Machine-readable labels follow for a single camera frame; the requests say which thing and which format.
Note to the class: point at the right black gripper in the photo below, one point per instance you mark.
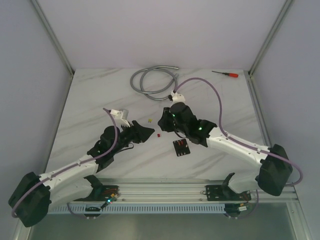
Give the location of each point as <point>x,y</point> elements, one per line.
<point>163,122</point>

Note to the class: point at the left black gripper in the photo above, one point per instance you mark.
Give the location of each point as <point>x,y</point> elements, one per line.
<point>133,130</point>

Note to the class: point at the black fuse box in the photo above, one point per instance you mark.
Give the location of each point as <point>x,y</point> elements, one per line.
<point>181,150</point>

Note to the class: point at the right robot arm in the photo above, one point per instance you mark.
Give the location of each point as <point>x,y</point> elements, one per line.
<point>271,165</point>

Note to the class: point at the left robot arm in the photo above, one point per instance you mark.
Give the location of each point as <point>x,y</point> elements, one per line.
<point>36,195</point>

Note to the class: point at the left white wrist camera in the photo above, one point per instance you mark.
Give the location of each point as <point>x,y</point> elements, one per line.
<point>120,117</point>

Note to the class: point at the aluminium rail frame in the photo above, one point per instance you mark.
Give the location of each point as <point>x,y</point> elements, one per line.
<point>138,191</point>

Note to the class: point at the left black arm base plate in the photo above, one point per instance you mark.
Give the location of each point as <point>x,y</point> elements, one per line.
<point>107,192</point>

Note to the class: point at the perforated cable duct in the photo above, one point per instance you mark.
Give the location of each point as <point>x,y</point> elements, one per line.
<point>148,208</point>

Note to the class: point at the red handled screwdriver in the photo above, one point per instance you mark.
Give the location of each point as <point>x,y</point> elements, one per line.
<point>232,75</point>

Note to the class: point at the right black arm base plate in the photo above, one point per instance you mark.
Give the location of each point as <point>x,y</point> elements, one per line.
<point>221,193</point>

